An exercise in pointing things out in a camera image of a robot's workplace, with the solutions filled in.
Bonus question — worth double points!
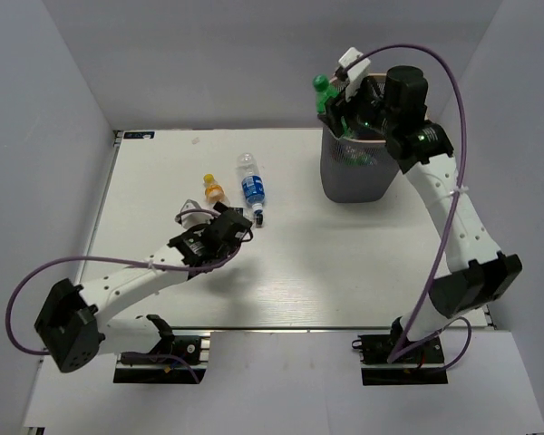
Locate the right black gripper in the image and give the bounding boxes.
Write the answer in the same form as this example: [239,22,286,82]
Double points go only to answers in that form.
[317,75,397,139]

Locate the green plastic bottle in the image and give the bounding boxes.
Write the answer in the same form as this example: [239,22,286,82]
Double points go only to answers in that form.
[344,152,377,167]
[312,74,353,139]

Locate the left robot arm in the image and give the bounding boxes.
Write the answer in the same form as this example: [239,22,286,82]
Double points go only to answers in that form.
[34,205,253,373]

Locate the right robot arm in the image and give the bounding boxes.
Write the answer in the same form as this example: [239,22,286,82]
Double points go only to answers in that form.
[313,66,522,362]

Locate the grey mesh waste bin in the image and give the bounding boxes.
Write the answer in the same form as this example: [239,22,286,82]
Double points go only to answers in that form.
[318,74,432,205]

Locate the black label clear bottle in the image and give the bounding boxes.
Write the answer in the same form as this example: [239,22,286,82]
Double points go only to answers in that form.
[232,207,264,227]

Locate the orange cap small bottle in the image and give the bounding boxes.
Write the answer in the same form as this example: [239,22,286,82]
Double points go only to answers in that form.
[203,173,229,205]

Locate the blue label clear bottle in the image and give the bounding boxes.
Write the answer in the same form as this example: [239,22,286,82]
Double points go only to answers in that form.
[236,153,265,216]

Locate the blue corner label sticker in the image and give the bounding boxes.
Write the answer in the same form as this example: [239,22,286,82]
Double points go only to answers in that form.
[123,131,155,140]

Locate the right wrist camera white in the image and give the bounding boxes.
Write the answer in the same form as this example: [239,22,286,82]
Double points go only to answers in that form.
[335,47,371,102]

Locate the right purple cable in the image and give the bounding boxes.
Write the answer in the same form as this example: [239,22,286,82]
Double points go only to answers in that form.
[346,43,472,373]

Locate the purple cable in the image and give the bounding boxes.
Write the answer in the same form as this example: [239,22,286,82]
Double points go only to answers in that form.
[5,208,255,384]
[346,43,472,373]

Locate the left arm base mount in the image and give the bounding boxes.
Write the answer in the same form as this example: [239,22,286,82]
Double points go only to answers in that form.
[113,333,209,385]

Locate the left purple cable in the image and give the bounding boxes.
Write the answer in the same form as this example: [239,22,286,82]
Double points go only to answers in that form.
[5,208,255,384]

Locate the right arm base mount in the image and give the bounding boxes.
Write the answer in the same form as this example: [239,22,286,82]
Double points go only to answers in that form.
[351,334,448,386]

